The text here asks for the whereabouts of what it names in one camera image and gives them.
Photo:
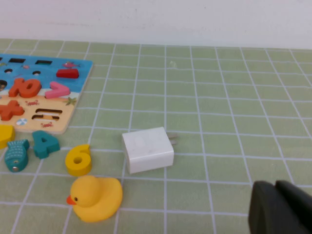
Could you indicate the orange plus sign piece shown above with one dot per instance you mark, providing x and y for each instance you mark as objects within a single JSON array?
[{"x": 11, "y": 111}]

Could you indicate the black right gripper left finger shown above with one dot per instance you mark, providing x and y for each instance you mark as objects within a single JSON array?
[{"x": 270, "y": 212}]

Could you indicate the teal fish piece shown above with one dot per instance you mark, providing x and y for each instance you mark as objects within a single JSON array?
[{"x": 15, "y": 153}]

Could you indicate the colourful wooden puzzle board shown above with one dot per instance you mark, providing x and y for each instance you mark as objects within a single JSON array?
[{"x": 46, "y": 111}]

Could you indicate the white power adapter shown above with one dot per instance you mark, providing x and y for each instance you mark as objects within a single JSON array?
[{"x": 148, "y": 151}]

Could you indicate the teal number four piece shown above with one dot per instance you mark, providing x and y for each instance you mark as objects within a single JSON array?
[{"x": 47, "y": 146}]

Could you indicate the yellow number six piece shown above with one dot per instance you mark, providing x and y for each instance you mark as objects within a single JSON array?
[{"x": 84, "y": 162}]

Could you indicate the yellow pentagon piece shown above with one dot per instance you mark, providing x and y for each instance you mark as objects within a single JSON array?
[{"x": 6, "y": 136}]

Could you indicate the orange number ten piece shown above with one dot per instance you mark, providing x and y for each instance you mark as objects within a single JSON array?
[{"x": 25, "y": 87}]

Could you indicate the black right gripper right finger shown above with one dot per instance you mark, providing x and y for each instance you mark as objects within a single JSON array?
[{"x": 298, "y": 197}]

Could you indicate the yellow rubber duck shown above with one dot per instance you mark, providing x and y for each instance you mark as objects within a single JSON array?
[{"x": 97, "y": 197}]

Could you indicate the red minus sign piece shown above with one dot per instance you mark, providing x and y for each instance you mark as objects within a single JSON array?
[{"x": 67, "y": 73}]

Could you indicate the green checked tablecloth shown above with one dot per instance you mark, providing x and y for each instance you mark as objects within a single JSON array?
[{"x": 219, "y": 122}]

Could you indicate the pink greater-than sign piece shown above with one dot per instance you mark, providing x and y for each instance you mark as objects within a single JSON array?
[{"x": 59, "y": 91}]

